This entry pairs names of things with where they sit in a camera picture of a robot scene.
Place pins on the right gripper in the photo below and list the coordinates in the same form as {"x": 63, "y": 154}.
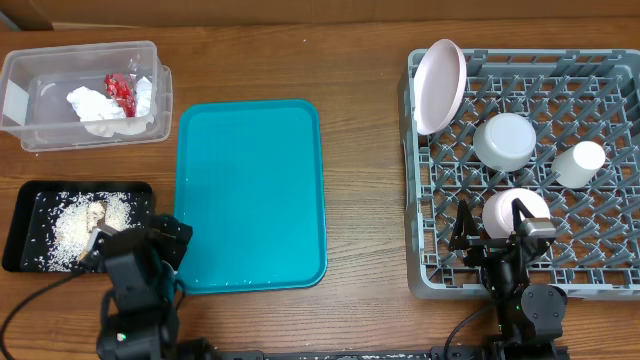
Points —
{"x": 465, "y": 235}

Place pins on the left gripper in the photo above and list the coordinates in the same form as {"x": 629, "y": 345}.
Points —
{"x": 171, "y": 247}

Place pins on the grey bowl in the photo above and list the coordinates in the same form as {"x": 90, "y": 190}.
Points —
{"x": 505, "y": 142}

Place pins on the food scraps rice pile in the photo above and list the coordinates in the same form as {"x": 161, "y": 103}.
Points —
{"x": 61, "y": 224}

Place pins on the white cup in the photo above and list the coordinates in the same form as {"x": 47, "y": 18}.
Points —
{"x": 579, "y": 164}

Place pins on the black rectangular tray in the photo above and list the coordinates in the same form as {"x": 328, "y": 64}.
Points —
{"x": 25, "y": 203}

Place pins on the white tissue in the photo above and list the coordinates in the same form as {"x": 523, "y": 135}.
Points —
{"x": 92, "y": 105}

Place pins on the large pink plate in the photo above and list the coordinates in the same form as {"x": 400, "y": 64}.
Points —
{"x": 439, "y": 84}

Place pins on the red snack wrapper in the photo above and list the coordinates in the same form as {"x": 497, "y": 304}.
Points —
{"x": 119, "y": 88}

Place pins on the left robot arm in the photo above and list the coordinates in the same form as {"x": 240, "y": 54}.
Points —
{"x": 139, "y": 314}

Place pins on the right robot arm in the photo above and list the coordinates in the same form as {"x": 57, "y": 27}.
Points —
{"x": 529, "y": 315}

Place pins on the grey dishwasher rack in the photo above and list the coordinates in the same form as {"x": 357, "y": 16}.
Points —
{"x": 569, "y": 96}

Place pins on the teal serving tray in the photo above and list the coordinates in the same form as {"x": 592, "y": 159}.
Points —
{"x": 249, "y": 181}

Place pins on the clear plastic storage bin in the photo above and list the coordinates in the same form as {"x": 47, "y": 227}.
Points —
{"x": 35, "y": 83}

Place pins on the cardboard backdrop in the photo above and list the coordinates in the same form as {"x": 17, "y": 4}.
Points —
{"x": 45, "y": 14}

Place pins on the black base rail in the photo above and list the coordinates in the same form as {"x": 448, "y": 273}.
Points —
{"x": 435, "y": 353}

